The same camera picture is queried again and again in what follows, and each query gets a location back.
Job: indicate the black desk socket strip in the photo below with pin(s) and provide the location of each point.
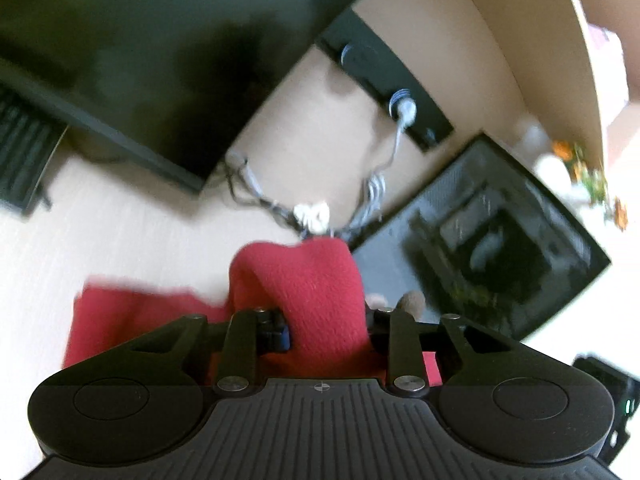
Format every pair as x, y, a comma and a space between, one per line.
369, 61

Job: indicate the red hooded sweater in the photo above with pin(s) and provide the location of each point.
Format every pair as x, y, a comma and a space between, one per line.
315, 284

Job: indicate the crumpled white paper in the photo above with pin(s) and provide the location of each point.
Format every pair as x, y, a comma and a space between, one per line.
313, 218

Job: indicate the orange flower plant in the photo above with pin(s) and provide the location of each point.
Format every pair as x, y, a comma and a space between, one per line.
592, 180

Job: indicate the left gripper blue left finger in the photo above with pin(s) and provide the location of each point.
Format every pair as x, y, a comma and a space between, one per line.
250, 335

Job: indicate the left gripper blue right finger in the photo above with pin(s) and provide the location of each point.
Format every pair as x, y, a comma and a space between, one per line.
396, 337

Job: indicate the black computer case glass panel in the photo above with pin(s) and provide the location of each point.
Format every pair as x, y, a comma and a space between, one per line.
485, 239

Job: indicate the large black monitor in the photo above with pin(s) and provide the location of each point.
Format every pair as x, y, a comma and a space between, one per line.
170, 82

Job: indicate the black keyboard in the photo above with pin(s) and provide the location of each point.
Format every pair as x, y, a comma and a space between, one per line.
29, 137

